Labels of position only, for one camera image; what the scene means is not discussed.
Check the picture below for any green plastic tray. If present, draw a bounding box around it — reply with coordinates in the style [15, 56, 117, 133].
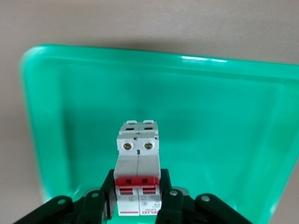
[18, 43, 299, 224]

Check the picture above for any white red circuit breaker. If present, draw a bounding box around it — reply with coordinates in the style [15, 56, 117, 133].
[114, 119, 162, 217]

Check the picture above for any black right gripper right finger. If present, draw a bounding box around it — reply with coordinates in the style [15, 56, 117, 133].
[154, 168, 256, 224]

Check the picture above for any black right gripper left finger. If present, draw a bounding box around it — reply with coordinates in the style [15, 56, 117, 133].
[13, 168, 117, 224]

